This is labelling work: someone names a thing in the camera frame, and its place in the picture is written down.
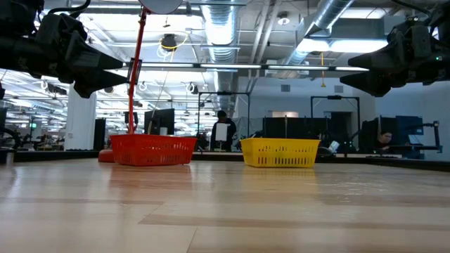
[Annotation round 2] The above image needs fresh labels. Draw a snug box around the black tall cabinet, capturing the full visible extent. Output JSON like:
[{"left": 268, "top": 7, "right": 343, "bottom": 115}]
[{"left": 93, "top": 117, "right": 107, "bottom": 151}]

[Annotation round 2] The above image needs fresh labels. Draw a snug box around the yellow plastic basket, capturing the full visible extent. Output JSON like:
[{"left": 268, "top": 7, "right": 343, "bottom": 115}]
[{"left": 239, "top": 137, "right": 322, "bottom": 169}]

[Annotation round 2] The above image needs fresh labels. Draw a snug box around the black partition screen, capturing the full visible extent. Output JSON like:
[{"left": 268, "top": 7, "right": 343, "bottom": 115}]
[{"left": 262, "top": 116, "right": 331, "bottom": 138}]

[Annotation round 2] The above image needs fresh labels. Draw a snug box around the red desk lamp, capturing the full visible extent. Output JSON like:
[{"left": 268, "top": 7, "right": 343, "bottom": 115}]
[{"left": 97, "top": 0, "right": 184, "bottom": 164}]

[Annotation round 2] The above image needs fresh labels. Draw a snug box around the white pillar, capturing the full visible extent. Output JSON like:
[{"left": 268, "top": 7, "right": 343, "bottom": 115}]
[{"left": 64, "top": 84, "right": 97, "bottom": 150}]

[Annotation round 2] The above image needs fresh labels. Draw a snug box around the red plastic basket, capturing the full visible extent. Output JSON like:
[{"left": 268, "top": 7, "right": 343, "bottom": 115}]
[{"left": 109, "top": 134, "right": 198, "bottom": 167}]

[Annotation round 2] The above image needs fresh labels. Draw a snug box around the black rig frame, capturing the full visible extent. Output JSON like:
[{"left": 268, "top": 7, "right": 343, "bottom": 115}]
[
  {"left": 310, "top": 94, "right": 361, "bottom": 152},
  {"left": 197, "top": 91, "right": 252, "bottom": 138}
]

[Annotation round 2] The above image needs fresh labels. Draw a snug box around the black monitor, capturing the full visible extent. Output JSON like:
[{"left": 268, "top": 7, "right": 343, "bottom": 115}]
[{"left": 143, "top": 108, "right": 176, "bottom": 136}]

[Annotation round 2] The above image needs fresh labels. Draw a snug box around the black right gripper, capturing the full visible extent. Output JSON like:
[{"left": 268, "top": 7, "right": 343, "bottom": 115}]
[{"left": 339, "top": 15, "right": 450, "bottom": 98}]

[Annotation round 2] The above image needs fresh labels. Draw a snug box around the silver ceiling duct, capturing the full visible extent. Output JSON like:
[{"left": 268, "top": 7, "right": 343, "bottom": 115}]
[{"left": 200, "top": 0, "right": 240, "bottom": 65}]

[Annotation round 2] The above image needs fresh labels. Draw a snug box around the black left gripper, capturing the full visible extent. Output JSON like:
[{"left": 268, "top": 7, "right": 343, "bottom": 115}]
[{"left": 30, "top": 13, "right": 129, "bottom": 99}]

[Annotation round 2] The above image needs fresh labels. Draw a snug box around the long ceiling light bar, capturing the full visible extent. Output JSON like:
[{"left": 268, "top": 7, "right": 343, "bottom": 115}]
[{"left": 121, "top": 61, "right": 370, "bottom": 73}]

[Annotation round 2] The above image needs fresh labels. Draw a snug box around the black ceiling device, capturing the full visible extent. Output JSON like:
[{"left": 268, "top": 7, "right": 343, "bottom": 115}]
[{"left": 160, "top": 33, "right": 179, "bottom": 52}]

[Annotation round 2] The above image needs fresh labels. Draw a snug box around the person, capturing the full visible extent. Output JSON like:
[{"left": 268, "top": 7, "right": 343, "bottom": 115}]
[
  {"left": 210, "top": 110, "right": 238, "bottom": 152},
  {"left": 375, "top": 131, "right": 394, "bottom": 150}
]

